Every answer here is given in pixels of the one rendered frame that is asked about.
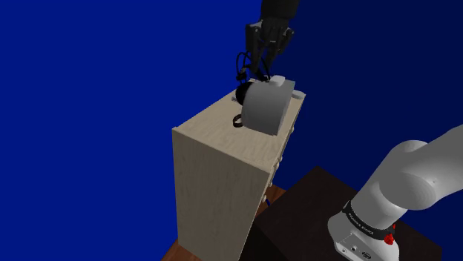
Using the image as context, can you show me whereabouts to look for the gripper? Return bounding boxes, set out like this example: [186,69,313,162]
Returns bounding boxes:
[245,0,301,81]

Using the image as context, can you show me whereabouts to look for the grey rounded appliance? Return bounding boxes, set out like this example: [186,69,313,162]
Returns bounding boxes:
[240,75,296,136]

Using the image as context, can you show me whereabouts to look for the light wooden chest of drawers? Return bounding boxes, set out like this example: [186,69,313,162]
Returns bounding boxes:
[171,77,307,261]

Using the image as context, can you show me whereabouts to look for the dark robot stand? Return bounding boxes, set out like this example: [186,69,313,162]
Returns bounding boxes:
[240,165,444,261]

